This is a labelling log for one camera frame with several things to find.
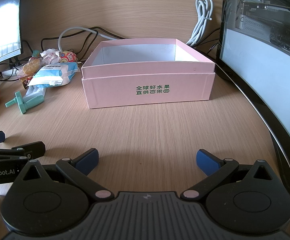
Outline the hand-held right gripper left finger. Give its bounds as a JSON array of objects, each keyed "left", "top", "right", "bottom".
[{"left": 13, "top": 148, "right": 114, "bottom": 202}]

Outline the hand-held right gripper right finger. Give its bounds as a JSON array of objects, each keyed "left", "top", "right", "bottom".
[{"left": 180, "top": 149, "right": 282, "bottom": 202}]

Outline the mint green plastic tool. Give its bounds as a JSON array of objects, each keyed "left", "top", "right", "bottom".
[{"left": 5, "top": 91, "right": 46, "bottom": 115}]

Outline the blue tissue pack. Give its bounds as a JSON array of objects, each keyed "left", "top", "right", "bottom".
[{"left": 31, "top": 62, "right": 80, "bottom": 88}]

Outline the pink cardboard box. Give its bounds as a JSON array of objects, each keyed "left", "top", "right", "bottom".
[{"left": 81, "top": 38, "right": 216, "bottom": 109}]

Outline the pink white candy wrapper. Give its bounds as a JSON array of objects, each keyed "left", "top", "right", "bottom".
[{"left": 39, "top": 49, "right": 61, "bottom": 65}]

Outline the white power strip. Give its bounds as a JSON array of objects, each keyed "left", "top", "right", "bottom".
[{"left": 2, "top": 64, "right": 20, "bottom": 78}]

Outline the glass sided computer case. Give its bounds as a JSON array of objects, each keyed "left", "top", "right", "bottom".
[{"left": 214, "top": 0, "right": 290, "bottom": 200}]

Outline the grey cable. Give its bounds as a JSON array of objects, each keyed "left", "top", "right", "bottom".
[{"left": 58, "top": 26, "right": 115, "bottom": 53}]

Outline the black cable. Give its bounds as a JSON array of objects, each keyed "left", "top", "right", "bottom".
[{"left": 40, "top": 26, "right": 125, "bottom": 55}]

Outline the white bundled cable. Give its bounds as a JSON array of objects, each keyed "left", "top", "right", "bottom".
[{"left": 185, "top": 0, "right": 214, "bottom": 47}]

